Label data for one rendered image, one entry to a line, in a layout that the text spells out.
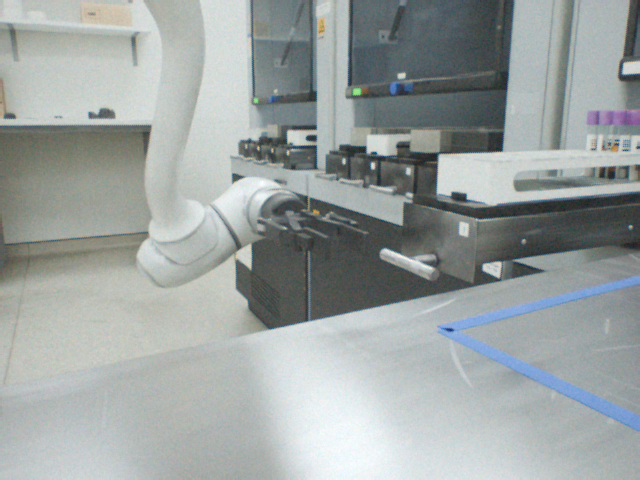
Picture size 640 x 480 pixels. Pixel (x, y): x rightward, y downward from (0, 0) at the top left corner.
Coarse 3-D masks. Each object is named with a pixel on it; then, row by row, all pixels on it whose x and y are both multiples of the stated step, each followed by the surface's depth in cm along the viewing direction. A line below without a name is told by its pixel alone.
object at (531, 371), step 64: (320, 320) 24; (384, 320) 24; (448, 320) 24; (512, 320) 24; (576, 320) 24; (64, 384) 18; (128, 384) 18; (192, 384) 18; (256, 384) 18; (320, 384) 18; (384, 384) 18; (448, 384) 18; (512, 384) 18; (576, 384) 18; (0, 448) 15; (64, 448) 15; (128, 448) 15; (192, 448) 15; (256, 448) 15; (320, 448) 15; (384, 448) 15; (448, 448) 15; (512, 448) 15; (576, 448) 15
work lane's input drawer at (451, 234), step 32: (416, 224) 65; (448, 224) 60; (480, 224) 56; (512, 224) 58; (544, 224) 60; (576, 224) 62; (608, 224) 65; (384, 256) 64; (416, 256) 66; (448, 256) 60; (480, 256) 57; (512, 256) 59
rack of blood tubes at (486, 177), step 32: (448, 160) 64; (480, 160) 59; (512, 160) 58; (544, 160) 60; (576, 160) 63; (608, 160) 65; (448, 192) 65; (480, 192) 60; (512, 192) 59; (544, 192) 61; (576, 192) 64; (608, 192) 66
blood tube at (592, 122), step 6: (588, 114) 75; (594, 114) 75; (588, 120) 75; (594, 120) 75; (588, 126) 75; (594, 126) 75; (588, 132) 75; (594, 132) 75; (588, 138) 75; (594, 138) 75; (588, 144) 76; (594, 144) 75; (588, 168) 76; (588, 174) 76
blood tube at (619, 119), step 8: (616, 112) 71; (624, 112) 70; (616, 120) 71; (624, 120) 71; (616, 128) 71; (616, 136) 71; (616, 144) 72; (608, 168) 73; (616, 168) 72; (608, 176) 73; (616, 176) 73
